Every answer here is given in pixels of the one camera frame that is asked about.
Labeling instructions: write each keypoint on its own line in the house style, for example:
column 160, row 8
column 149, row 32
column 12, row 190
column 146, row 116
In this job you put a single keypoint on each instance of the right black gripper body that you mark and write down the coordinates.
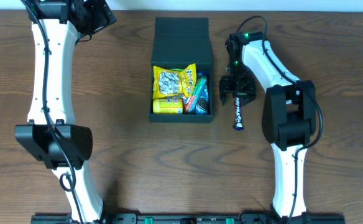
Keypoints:
column 237, row 91

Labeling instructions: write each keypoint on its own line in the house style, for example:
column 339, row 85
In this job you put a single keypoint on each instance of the blue Oreo cookie pack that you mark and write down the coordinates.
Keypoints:
column 202, row 104

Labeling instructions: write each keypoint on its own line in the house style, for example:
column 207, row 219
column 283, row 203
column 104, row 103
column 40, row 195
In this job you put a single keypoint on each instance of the purple Dairy Milk bar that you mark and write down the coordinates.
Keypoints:
column 238, row 124

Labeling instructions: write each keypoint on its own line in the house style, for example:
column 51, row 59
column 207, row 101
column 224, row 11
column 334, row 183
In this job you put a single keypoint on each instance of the green red chocolate bar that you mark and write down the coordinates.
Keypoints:
column 191, row 102

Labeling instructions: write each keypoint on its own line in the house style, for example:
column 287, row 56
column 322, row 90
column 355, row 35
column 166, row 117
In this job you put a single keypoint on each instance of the yellow Hacks candy bag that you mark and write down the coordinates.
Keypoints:
column 173, row 82

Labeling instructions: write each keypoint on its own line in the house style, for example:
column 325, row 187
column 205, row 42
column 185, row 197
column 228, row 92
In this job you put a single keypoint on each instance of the yellow plastic candy jar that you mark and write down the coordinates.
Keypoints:
column 168, row 106

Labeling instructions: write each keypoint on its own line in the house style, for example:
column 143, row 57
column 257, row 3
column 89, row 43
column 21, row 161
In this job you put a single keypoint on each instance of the dark green lidded box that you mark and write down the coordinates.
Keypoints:
column 179, row 42

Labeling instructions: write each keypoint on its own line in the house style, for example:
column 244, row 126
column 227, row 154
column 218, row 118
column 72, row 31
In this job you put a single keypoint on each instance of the green Haribo gummy bag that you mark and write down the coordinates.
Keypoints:
column 177, row 70

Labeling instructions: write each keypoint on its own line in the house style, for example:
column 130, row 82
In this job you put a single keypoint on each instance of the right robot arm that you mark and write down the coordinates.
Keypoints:
column 288, row 117

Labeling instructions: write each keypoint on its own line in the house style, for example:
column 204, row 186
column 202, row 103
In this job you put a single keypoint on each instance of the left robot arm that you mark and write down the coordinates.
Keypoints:
column 51, row 134

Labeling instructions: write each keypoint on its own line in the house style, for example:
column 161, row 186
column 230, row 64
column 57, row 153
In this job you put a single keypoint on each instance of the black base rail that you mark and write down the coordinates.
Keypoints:
column 247, row 218

